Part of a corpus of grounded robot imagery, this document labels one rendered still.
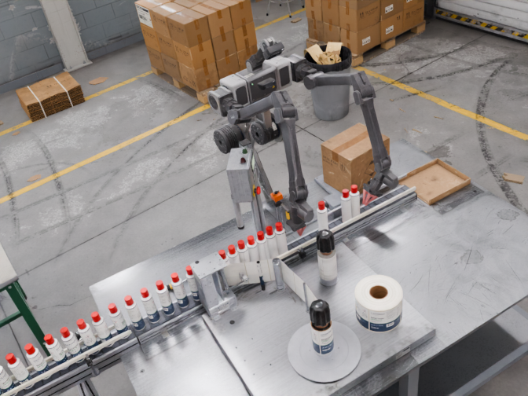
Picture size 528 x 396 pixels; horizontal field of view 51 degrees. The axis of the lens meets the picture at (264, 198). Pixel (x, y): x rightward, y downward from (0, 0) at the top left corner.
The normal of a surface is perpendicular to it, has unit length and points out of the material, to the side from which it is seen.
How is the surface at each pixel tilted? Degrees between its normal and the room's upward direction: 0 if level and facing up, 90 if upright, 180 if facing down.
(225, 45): 90
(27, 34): 90
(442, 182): 0
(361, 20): 90
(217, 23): 90
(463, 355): 0
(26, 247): 0
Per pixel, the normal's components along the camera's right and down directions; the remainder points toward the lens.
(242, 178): -0.08, 0.63
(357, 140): -0.13, -0.77
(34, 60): 0.58, 0.44
